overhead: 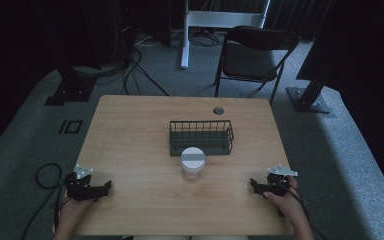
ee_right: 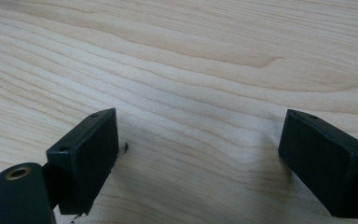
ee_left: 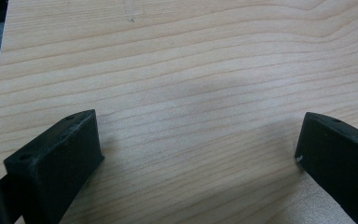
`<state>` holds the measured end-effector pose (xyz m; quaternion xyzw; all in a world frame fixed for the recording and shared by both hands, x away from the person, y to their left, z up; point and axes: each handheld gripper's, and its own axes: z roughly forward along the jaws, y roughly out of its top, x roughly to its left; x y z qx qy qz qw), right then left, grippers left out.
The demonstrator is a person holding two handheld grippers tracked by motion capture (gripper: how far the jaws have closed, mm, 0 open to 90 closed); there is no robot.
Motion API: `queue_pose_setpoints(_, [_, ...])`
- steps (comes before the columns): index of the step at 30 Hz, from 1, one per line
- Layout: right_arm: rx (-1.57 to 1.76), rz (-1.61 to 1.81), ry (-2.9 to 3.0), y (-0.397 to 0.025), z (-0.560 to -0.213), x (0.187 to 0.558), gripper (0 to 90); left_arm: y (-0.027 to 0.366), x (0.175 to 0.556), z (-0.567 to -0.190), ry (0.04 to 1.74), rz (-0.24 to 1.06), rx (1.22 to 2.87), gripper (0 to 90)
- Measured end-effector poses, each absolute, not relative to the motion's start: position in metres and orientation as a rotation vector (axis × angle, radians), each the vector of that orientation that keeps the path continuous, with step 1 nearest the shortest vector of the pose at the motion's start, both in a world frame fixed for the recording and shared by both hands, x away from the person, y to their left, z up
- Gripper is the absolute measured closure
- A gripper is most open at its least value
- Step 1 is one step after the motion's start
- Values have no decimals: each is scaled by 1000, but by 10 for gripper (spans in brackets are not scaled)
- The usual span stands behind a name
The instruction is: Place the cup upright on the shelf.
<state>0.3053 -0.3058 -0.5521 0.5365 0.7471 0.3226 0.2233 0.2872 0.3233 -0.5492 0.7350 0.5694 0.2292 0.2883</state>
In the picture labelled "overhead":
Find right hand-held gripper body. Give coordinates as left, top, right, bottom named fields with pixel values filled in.
left=265, top=163, right=299, bottom=198

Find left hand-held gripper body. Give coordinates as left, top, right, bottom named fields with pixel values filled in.
left=64, top=163, right=97, bottom=202

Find person's left hand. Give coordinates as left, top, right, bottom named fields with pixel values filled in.
left=57, top=196, right=95, bottom=231

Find person's right hand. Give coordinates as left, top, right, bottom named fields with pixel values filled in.
left=263, top=175, right=306, bottom=228

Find clear jar with white lid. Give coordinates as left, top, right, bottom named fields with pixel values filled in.
left=179, top=146, right=207, bottom=182

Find black folding chair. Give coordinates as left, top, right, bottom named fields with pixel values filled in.
left=213, top=25, right=300, bottom=106

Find dark curtain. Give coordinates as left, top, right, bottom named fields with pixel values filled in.
left=0, top=0, right=128, bottom=161
left=295, top=0, right=384, bottom=208

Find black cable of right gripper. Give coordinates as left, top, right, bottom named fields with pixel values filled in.
left=278, top=179, right=312, bottom=222

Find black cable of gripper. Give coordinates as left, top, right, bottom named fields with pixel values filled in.
left=278, top=179, right=312, bottom=222
left=20, top=162, right=68, bottom=240

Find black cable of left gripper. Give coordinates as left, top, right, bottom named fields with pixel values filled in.
left=20, top=162, right=68, bottom=240

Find black wire basket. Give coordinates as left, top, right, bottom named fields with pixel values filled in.
left=168, top=119, right=235, bottom=157

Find black stand with base plate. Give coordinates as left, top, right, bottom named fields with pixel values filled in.
left=285, top=77, right=337, bottom=119
left=44, top=64, right=98, bottom=107

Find black floor cables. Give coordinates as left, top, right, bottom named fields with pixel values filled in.
left=79, top=31, right=171, bottom=98

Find white desk frame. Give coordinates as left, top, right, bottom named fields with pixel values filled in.
left=179, top=0, right=272, bottom=70

